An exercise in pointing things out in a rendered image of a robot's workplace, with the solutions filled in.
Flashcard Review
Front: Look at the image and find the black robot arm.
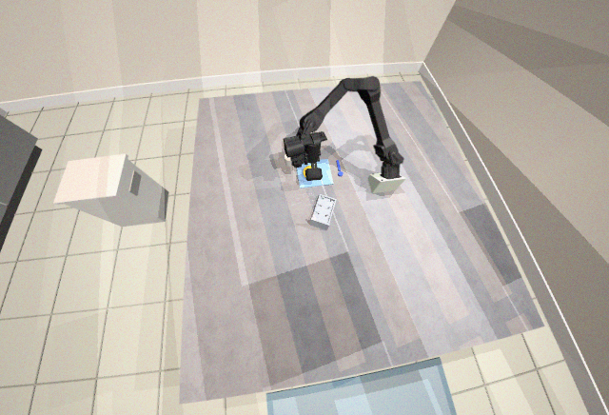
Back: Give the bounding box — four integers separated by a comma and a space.
284, 76, 404, 179

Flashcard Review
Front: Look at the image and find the light blue square mat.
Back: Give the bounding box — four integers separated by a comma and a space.
297, 159, 333, 188

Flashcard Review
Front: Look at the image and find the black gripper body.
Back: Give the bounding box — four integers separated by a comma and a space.
304, 149, 323, 181

